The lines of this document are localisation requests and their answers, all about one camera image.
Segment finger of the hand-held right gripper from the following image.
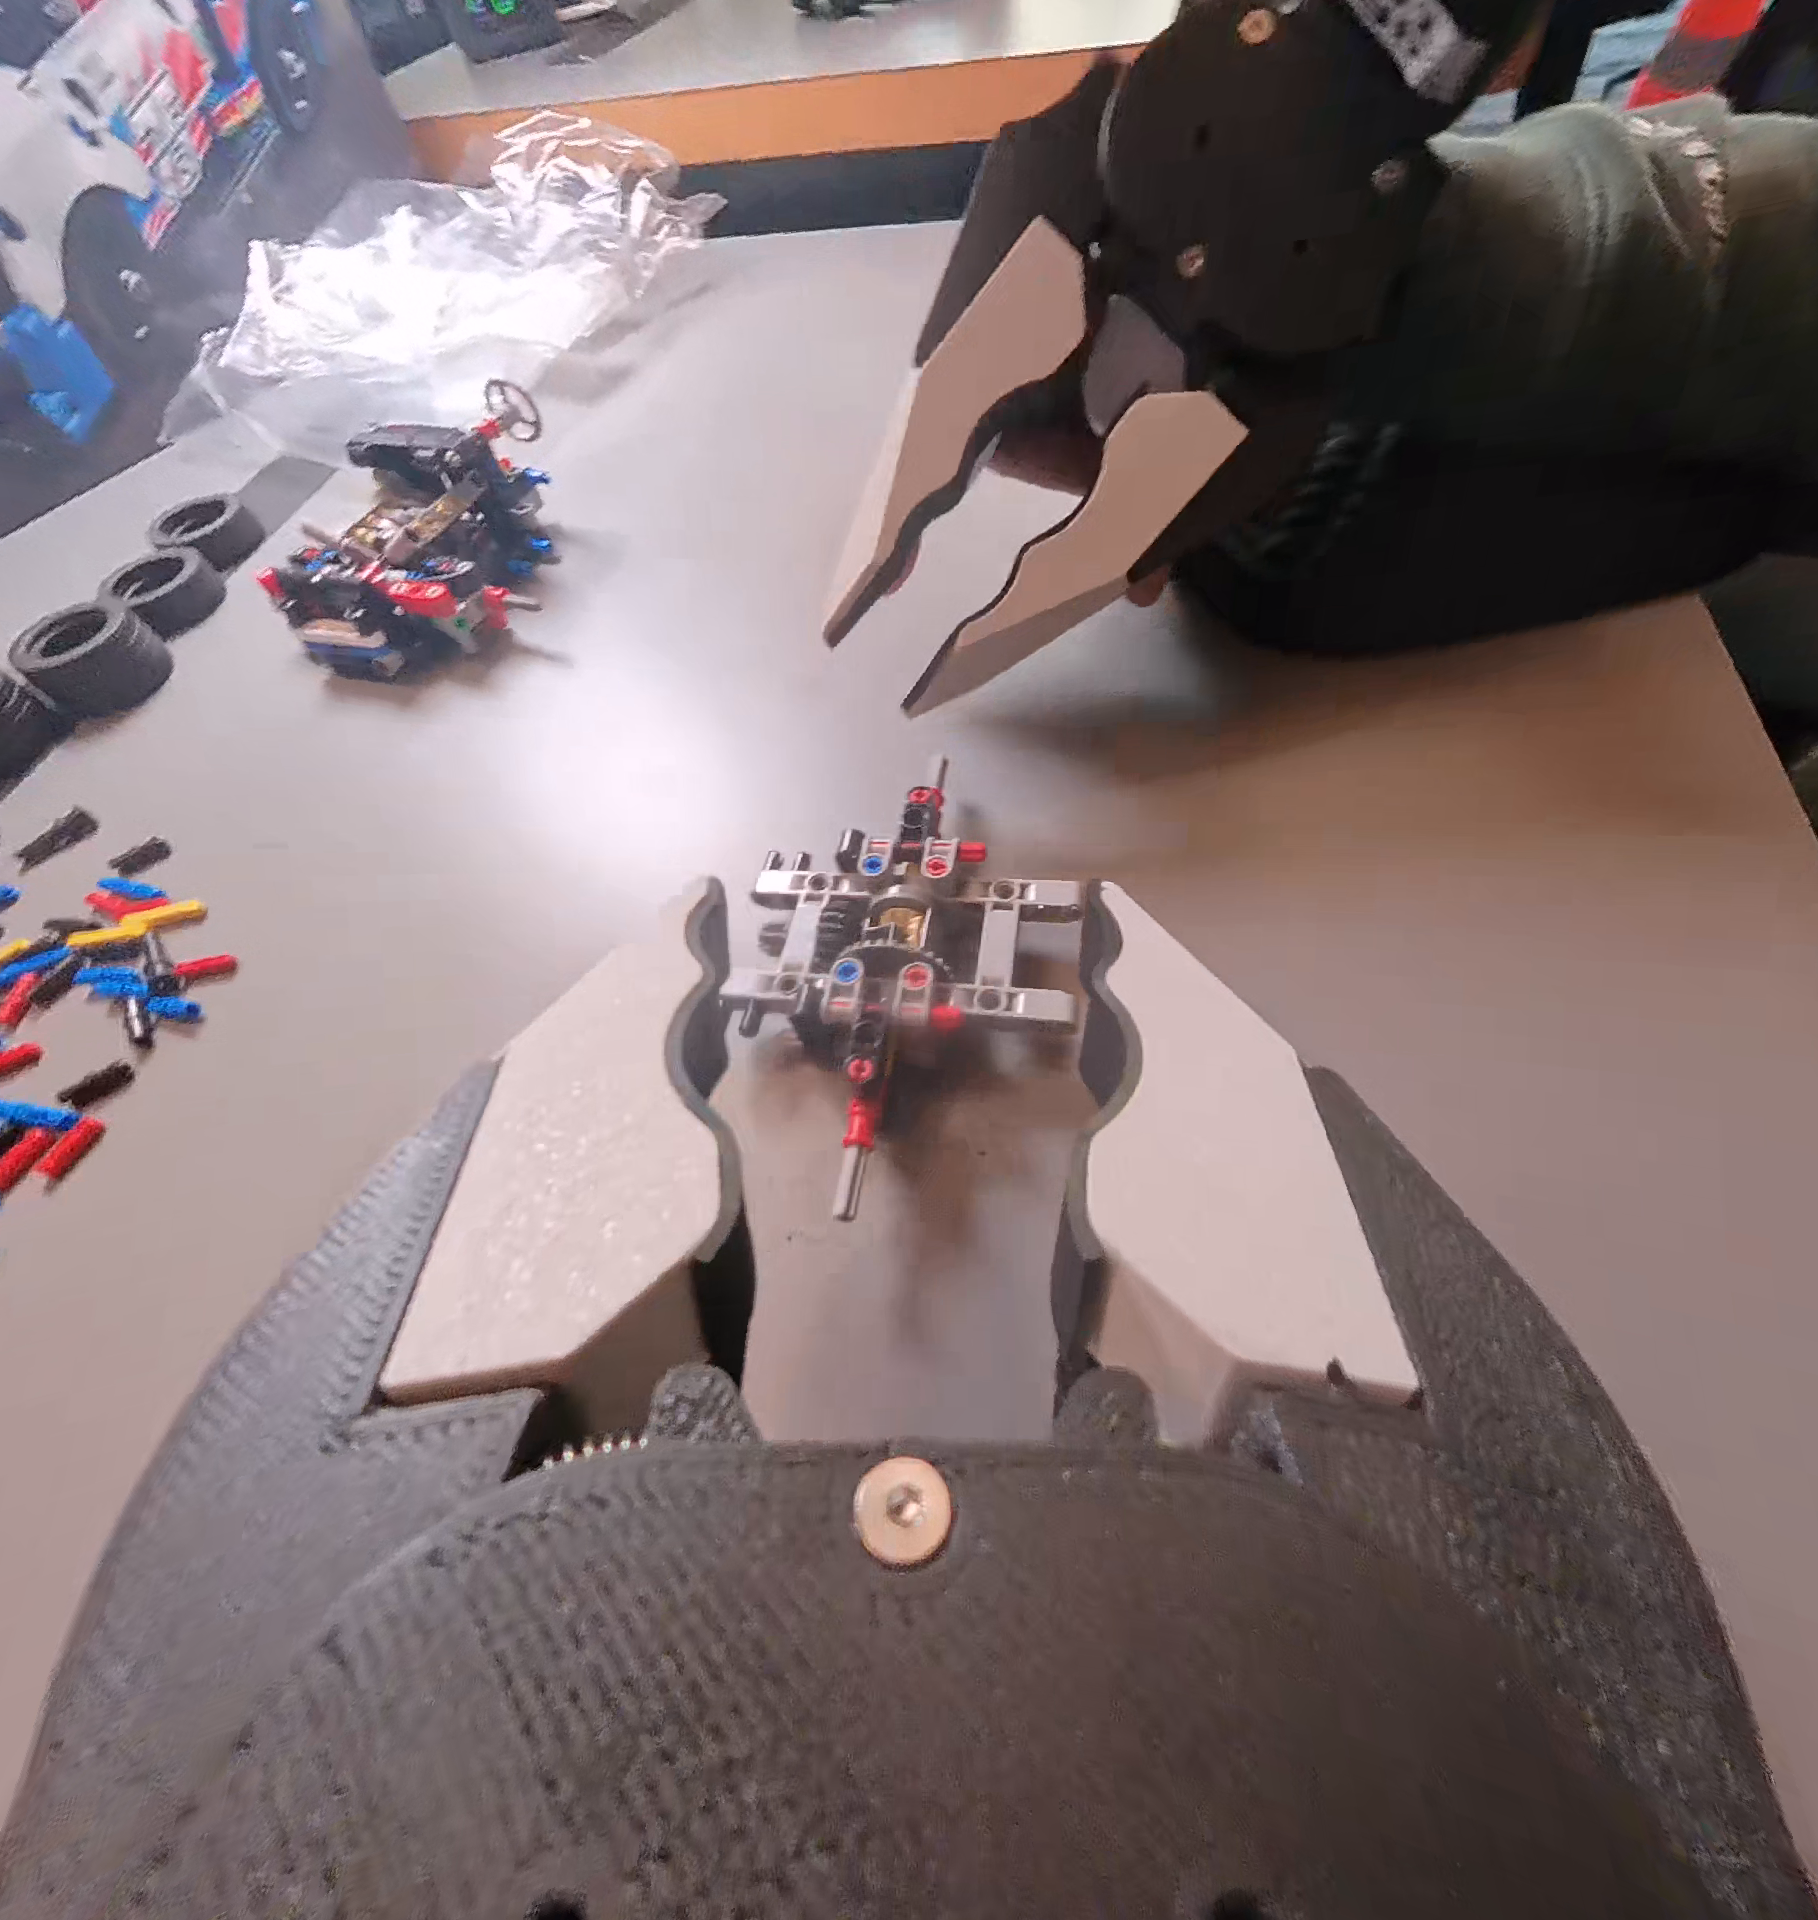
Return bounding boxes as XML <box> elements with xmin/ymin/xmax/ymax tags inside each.
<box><xmin>822</xmin><ymin>214</ymin><xmax>1094</xmax><ymax>649</ymax></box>
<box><xmin>903</xmin><ymin>394</ymin><xmax>1251</xmax><ymax>716</ymax></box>

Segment person's right forearm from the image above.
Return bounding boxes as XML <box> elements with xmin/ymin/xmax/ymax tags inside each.
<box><xmin>1389</xmin><ymin>96</ymin><xmax>1818</xmax><ymax>572</ymax></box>

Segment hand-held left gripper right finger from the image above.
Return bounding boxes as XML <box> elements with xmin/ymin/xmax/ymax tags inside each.
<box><xmin>1052</xmin><ymin>881</ymin><xmax>1420</xmax><ymax>1445</ymax></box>

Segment pile of coloured lego pins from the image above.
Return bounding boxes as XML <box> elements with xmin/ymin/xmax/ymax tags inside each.
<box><xmin>0</xmin><ymin>806</ymin><xmax>239</xmax><ymax>1270</ymax></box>

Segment lego car chassis assembly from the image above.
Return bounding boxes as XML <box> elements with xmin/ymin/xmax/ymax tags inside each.
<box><xmin>255</xmin><ymin>380</ymin><xmax>564</xmax><ymax>685</ymax></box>

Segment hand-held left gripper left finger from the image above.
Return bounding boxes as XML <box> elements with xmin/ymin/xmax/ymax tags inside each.
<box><xmin>379</xmin><ymin>877</ymin><xmax>746</xmax><ymax>1406</ymax></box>

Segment grey lego gearbox assembly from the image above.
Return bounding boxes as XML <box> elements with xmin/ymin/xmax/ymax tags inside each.
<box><xmin>720</xmin><ymin>758</ymin><xmax>1097</xmax><ymax>1225</ymax></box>

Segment lego set box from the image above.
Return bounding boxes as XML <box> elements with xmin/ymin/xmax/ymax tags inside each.
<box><xmin>0</xmin><ymin>0</ymin><xmax>416</xmax><ymax>564</ymax></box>

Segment orange striped traffic cone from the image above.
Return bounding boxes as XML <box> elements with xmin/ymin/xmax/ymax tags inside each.
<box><xmin>1626</xmin><ymin>0</ymin><xmax>1775</xmax><ymax>111</ymax></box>

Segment clear plastic bag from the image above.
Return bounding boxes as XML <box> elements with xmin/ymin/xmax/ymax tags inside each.
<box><xmin>159</xmin><ymin>111</ymin><xmax>732</xmax><ymax>445</ymax></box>

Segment orange edged background table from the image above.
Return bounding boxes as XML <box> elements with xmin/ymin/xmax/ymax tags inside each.
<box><xmin>383</xmin><ymin>0</ymin><xmax>1197</xmax><ymax>234</ymax></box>

